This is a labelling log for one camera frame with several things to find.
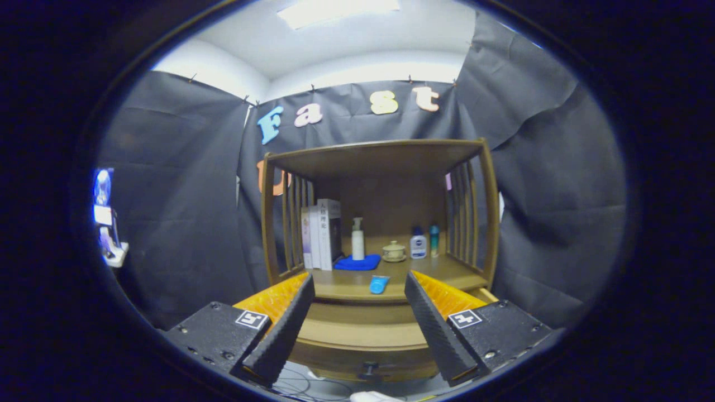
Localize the wooden cabinet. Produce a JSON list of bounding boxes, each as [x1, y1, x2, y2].
[[261, 138, 501, 383]]

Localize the wooden countertop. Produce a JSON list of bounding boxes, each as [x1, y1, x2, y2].
[[306, 251, 488, 305]]

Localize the purple and white book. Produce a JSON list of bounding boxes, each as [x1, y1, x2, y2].
[[301, 208, 313, 270]]

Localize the black and white book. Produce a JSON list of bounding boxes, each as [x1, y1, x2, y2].
[[317, 199, 343, 271]]

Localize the white pump bottle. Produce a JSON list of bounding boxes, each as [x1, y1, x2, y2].
[[351, 217, 365, 261]]

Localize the white lotion bottle blue cap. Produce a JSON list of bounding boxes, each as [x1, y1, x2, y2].
[[410, 226, 427, 260]]

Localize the black floor cables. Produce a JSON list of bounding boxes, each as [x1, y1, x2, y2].
[[271, 363, 358, 400]]

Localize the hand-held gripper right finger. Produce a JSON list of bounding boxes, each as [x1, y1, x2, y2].
[[404, 270, 565, 387]]

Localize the ceiling light panel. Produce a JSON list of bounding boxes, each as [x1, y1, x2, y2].
[[277, 0, 402, 30]]

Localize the bright white equipment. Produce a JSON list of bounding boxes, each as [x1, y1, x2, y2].
[[93, 167, 129, 267]]

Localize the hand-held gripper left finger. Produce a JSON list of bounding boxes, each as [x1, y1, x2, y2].
[[162, 272, 316, 387]]

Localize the thin white book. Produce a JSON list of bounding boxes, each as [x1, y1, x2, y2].
[[309, 205, 322, 270]]

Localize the wooden drawer with black knob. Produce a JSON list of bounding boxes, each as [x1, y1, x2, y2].
[[288, 288, 499, 383]]

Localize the blue folded cloth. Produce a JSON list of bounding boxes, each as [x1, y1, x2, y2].
[[333, 254, 382, 271]]

